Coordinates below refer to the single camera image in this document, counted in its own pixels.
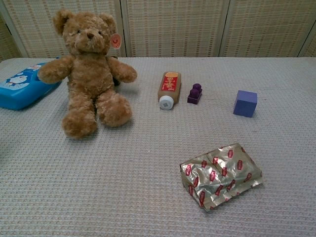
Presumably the brown plush teddy bear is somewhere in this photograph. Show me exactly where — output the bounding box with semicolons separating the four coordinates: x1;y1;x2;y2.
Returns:
37;8;138;139

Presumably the brown bottle with red label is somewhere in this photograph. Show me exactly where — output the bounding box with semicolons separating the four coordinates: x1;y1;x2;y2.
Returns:
157;71;183;111

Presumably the grey textured table cloth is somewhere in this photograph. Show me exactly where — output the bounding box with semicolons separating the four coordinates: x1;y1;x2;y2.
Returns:
0;56;316;237

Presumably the dark purple toy brick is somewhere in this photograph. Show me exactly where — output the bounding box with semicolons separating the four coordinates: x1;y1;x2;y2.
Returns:
187;83;203;105

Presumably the gold foil bag red print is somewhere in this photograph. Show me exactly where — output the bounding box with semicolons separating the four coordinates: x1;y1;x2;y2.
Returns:
179;142;264;213

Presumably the violet foam cube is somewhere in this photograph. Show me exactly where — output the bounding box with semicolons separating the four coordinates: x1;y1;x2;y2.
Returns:
233;89;258;119

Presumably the round orange hang tag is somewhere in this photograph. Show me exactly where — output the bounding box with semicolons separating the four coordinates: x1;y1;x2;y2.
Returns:
110;33;122;50

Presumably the woven folding screen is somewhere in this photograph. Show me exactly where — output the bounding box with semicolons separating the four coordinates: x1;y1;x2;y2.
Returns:
0;0;316;62

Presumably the blue cartoon print case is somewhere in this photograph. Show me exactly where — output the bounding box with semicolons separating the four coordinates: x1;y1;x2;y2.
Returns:
0;58;63;111

